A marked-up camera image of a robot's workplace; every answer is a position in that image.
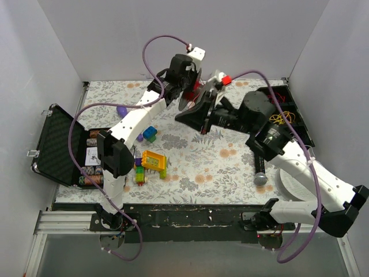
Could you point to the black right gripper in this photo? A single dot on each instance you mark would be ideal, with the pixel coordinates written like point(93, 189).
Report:
point(208, 114)

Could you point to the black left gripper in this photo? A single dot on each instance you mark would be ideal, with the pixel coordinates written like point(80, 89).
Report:
point(191, 81)

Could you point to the black perforated cable spool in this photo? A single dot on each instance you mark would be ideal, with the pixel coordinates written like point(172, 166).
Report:
point(188, 98)

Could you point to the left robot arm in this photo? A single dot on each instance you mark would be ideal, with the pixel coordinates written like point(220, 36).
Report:
point(162, 91)

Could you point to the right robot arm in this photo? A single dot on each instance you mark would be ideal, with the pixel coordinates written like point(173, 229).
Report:
point(337, 204)

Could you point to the blue and green brick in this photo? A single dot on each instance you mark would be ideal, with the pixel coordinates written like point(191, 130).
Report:
point(149, 134)

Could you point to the floral patterned table mat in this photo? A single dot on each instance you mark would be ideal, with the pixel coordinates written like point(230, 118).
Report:
point(216, 168)

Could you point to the yellow and green brick build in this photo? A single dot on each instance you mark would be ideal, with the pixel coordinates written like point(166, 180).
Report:
point(157, 162)

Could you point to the multicolour brick tower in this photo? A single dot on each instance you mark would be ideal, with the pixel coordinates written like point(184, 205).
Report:
point(140, 177)

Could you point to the black three-compartment bin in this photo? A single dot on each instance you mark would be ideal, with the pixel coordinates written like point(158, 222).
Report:
point(291, 112)

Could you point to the black sparkly microphone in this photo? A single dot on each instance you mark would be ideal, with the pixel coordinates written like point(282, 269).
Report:
point(260, 178)

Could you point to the black poker chip case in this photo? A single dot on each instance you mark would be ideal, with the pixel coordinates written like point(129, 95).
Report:
point(52, 159)

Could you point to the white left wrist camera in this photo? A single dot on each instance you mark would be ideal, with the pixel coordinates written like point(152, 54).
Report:
point(197, 54)

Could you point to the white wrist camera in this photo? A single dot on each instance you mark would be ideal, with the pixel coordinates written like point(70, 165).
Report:
point(217, 84)
point(197, 54)

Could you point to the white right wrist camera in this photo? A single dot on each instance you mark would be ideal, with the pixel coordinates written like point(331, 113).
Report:
point(217, 84)

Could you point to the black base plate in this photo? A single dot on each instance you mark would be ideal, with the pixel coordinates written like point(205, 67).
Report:
point(178, 223)

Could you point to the aluminium frame rail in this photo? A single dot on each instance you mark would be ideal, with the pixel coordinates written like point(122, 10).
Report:
point(63, 222)

